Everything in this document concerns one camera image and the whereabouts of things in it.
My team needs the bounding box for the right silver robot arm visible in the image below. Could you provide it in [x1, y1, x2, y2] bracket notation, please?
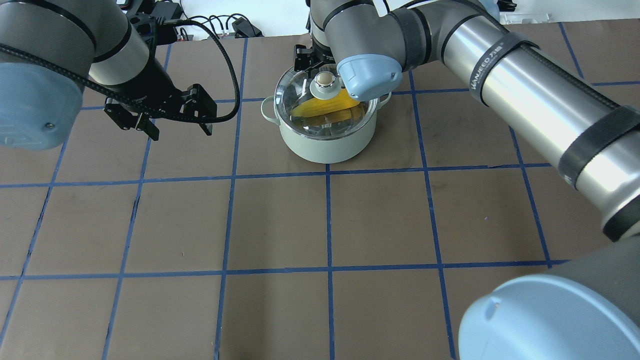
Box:
[307, 0, 639, 360]

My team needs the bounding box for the yellow corn cob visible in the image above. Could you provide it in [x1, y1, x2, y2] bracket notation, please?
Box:
[290, 89, 361, 117]

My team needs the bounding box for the pale green pot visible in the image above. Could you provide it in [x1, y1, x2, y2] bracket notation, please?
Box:
[260, 64, 391, 164]

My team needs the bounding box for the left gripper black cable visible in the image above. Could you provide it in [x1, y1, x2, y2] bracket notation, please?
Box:
[0, 18, 242, 125]

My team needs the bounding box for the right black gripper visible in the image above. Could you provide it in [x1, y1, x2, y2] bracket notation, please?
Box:
[293, 44, 336, 73]

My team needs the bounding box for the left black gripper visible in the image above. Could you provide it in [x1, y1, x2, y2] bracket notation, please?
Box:
[103, 57, 218, 141]

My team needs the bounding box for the glass pot lid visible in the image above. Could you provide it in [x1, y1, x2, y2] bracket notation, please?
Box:
[269, 64, 390, 141]

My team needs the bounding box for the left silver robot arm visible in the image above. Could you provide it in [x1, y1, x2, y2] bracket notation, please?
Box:
[0, 0, 233, 151]

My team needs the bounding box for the black power adapter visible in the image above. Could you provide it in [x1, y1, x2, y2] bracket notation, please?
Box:
[129, 1, 184, 46]

